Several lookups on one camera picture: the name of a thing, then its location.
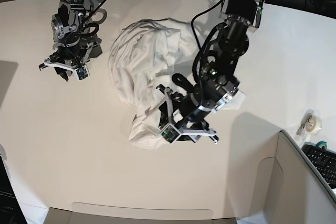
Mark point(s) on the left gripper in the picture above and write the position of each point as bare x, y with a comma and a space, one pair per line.
188, 112

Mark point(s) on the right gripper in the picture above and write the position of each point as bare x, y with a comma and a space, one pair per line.
66, 59

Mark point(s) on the white printed t-shirt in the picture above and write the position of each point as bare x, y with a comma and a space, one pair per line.
146, 54

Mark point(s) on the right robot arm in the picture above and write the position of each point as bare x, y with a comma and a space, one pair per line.
75, 39

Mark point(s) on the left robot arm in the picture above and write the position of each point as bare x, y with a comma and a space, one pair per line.
217, 58

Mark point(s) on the clear tape dispenser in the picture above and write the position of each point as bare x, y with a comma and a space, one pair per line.
310, 125

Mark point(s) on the grey partition panel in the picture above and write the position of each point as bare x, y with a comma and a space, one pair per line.
288, 189

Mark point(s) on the green tape roll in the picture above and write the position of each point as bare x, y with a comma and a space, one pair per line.
322, 145

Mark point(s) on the black computer keyboard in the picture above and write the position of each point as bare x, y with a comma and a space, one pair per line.
323, 161

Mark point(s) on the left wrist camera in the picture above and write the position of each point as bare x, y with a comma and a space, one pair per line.
170, 133

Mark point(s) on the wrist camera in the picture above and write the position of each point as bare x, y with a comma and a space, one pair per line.
81, 73
170, 133

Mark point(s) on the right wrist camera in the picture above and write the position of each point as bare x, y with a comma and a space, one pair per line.
81, 73

